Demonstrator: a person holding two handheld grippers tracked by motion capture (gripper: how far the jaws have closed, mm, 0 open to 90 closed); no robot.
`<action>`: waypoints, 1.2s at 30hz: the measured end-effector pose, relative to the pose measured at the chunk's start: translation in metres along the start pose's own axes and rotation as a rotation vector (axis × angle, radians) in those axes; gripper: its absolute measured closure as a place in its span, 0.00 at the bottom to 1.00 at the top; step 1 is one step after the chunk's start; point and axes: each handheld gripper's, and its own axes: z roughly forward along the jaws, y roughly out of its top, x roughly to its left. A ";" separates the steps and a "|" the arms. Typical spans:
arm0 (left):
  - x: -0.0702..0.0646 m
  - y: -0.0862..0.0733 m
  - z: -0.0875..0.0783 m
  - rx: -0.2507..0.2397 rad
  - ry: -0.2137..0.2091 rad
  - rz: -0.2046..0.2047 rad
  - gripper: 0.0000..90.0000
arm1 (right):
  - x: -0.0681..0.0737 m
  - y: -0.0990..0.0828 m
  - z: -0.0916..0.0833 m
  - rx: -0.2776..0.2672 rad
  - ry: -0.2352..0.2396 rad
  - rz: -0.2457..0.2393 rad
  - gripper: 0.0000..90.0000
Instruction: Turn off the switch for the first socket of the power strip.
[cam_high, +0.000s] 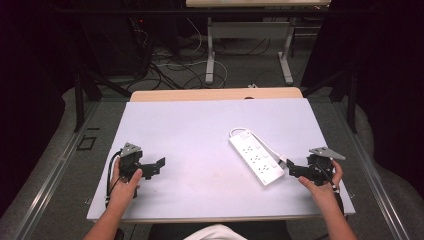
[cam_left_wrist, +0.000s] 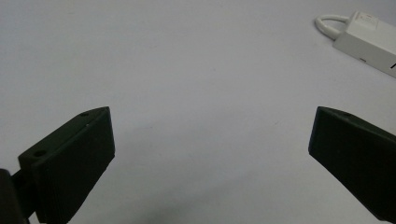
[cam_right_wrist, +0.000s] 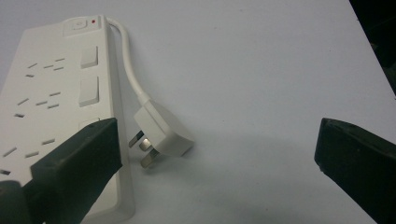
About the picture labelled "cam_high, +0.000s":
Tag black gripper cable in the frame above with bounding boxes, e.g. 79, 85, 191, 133
105, 150, 123, 205
320, 162, 346, 218

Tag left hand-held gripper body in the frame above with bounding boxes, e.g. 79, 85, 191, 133
118, 142, 150, 181

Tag white power strip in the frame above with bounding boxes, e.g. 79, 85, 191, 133
228, 130, 287, 187

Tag person's dark pants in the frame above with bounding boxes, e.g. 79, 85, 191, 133
147, 220, 294, 240

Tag person's left hand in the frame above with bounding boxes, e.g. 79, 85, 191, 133
107, 157, 144, 209

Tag white floor cable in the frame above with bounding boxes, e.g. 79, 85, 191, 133
156, 16, 229, 89

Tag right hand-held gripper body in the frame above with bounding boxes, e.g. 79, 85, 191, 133
305, 146, 347, 187

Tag metal floor rail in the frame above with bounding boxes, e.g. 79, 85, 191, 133
331, 101, 412, 240
11, 101, 102, 240

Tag desk with white metal legs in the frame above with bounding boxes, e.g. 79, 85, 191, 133
185, 0, 332, 86

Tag white board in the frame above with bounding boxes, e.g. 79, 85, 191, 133
86, 97, 357, 224

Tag wooden table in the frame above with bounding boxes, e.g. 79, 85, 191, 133
129, 86, 304, 103

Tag person's white shirt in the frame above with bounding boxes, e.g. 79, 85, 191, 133
182, 223, 248, 240

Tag dark computer tower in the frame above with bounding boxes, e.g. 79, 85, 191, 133
79, 14, 153, 77

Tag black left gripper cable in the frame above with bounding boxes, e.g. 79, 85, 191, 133
105, 150, 123, 205

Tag white power strip cable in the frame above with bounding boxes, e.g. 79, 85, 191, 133
228, 127, 289, 168

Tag bundle of black floor cables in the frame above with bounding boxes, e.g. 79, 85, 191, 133
128, 18, 273, 92

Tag dark curtain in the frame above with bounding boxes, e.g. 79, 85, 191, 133
299, 0, 424, 198
0, 0, 83, 219

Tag person's right hand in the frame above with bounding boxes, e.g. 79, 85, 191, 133
297, 159, 345, 208

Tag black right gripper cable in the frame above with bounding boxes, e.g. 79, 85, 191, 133
320, 162, 346, 218

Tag black metal stand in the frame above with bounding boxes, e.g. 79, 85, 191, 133
301, 64, 358, 135
73, 63, 133, 133

